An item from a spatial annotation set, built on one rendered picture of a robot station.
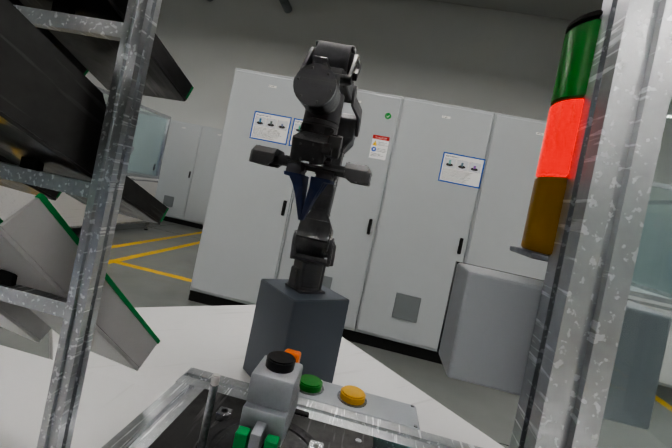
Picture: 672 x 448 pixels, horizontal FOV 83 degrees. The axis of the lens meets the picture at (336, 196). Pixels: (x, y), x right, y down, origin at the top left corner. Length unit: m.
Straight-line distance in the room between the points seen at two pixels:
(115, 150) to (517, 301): 0.37
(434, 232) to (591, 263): 3.20
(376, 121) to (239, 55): 5.99
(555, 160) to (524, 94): 8.42
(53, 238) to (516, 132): 3.46
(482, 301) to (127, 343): 0.44
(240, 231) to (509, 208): 2.40
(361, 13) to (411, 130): 5.67
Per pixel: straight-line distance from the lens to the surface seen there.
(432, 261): 3.45
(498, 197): 3.54
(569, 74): 0.29
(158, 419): 0.59
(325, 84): 0.51
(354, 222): 3.40
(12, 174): 0.50
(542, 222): 0.27
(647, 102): 0.27
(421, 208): 3.41
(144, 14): 0.44
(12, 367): 0.92
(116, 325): 0.54
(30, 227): 0.43
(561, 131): 0.28
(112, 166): 0.42
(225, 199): 3.68
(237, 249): 3.66
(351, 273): 3.45
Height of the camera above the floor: 1.27
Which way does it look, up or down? level
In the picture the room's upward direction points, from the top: 12 degrees clockwise
